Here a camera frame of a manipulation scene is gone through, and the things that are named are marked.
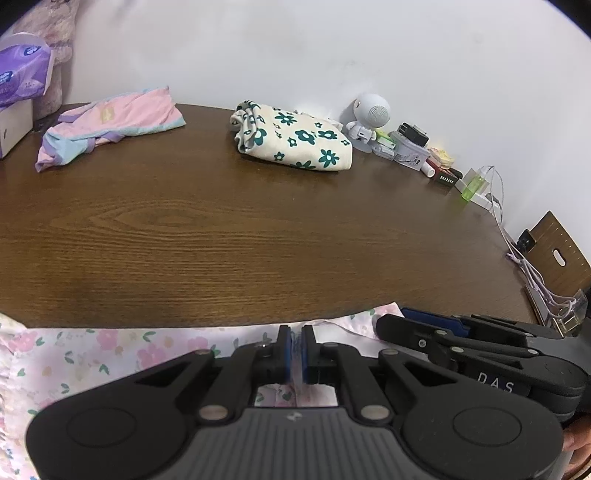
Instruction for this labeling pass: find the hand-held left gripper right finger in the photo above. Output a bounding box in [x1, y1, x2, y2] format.
[301, 324, 455, 423]

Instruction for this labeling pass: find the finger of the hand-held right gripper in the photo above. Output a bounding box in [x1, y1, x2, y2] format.
[400, 307, 564, 341]
[375, 314, 532, 370]

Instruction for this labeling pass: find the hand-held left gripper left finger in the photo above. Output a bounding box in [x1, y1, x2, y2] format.
[134, 324, 293, 425]

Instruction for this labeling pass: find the pink floral dress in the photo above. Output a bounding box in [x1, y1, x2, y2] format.
[0, 302, 402, 480]

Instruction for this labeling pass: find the person's right hand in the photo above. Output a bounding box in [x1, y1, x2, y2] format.
[563, 418, 591, 474]

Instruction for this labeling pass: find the clear plastic holder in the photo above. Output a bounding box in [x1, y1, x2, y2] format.
[525, 284, 591, 337]

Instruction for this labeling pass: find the brown board with slot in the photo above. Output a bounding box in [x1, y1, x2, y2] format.
[519, 211, 591, 301]

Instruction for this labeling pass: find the white power strip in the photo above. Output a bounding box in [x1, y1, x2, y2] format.
[457, 168, 502, 210]

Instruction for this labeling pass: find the green spray bottle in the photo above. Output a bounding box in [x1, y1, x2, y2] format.
[462, 167, 485, 202]

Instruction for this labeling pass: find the dark box with white lettering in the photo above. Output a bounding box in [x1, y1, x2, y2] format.
[427, 159, 464, 189]

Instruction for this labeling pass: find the grey tin box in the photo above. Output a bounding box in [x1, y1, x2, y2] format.
[388, 130, 429, 172]

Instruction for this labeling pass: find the black charger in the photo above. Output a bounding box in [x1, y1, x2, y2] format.
[398, 122, 429, 145]

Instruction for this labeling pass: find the cream cloth with green flowers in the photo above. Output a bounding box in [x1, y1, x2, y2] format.
[230, 99, 354, 172]

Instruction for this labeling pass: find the white robot speaker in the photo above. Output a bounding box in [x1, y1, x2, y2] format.
[345, 93, 391, 151]

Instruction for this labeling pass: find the pink pastel garment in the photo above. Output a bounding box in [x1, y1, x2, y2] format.
[35, 85, 186, 173]

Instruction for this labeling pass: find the purple tissue pack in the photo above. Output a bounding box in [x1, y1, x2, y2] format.
[0, 33, 56, 109]
[0, 99, 35, 160]

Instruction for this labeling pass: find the fuzzy purple vase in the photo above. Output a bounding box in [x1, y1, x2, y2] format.
[11, 0, 77, 123]

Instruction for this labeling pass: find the white cable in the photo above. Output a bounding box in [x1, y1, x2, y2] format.
[485, 166, 518, 250]

